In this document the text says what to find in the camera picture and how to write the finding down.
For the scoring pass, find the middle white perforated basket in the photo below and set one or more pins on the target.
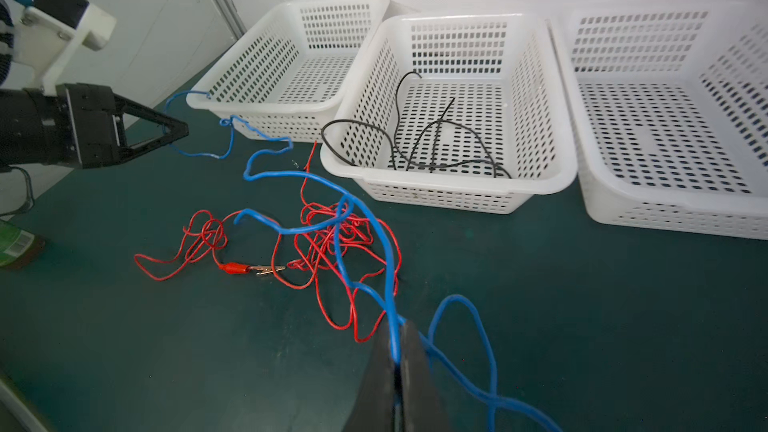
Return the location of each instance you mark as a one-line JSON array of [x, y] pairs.
[[464, 112]]

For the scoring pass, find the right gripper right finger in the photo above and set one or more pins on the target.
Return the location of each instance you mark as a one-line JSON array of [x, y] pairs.
[[421, 406]]

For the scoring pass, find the white perforated basket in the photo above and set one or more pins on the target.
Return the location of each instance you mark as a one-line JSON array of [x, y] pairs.
[[286, 76], [668, 105], [464, 112]]

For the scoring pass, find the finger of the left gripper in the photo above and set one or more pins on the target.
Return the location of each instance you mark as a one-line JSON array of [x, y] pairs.
[[172, 129]]

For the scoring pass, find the right white perforated basket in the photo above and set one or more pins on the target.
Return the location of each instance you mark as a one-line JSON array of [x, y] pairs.
[[668, 105]]

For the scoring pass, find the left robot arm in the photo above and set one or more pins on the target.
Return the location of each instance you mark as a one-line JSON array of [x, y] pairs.
[[16, 128]]

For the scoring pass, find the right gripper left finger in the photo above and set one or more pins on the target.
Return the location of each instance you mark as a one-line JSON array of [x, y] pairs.
[[374, 406]]

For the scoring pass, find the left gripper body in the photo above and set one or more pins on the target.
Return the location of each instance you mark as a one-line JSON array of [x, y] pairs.
[[82, 126]]

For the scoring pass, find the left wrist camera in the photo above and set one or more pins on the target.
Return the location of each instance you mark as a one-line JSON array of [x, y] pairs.
[[48, 35]]

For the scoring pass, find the left white perforated basket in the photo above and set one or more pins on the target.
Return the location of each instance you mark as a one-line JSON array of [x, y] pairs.
[[286, 76]]

